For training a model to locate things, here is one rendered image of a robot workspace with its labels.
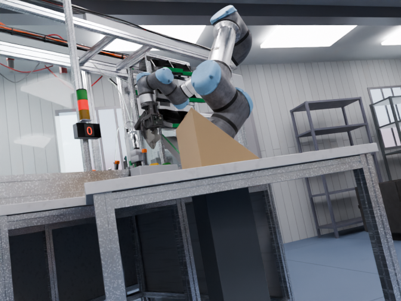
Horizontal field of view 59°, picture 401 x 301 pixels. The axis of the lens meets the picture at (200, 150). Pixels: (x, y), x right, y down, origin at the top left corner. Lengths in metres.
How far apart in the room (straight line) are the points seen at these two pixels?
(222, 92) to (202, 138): 0.22
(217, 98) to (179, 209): 0.54
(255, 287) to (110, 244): 0.53
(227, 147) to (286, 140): 4.90
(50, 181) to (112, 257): 0.51
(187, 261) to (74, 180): 0.57
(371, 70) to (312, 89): 1.44
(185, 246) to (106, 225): 0.69
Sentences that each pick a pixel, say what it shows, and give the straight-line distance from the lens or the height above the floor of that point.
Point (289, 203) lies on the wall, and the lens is 5.84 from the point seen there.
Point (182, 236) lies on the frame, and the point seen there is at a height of 0.65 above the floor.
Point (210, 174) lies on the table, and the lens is 0.95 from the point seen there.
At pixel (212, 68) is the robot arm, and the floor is 1.21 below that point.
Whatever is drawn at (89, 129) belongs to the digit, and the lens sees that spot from 1.77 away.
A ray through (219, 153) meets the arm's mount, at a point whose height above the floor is 0.91.
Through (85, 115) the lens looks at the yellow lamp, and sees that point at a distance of 1.79.
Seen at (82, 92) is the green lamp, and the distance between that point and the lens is 1.83.
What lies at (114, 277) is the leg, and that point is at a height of 0.63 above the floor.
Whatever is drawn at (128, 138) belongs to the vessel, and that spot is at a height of 1.36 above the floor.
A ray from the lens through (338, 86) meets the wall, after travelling 6.95.
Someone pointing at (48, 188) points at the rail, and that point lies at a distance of 1.32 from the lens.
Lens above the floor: 0.75
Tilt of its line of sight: 9 degrees up
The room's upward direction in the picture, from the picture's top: 10 degrees counter-clockwise
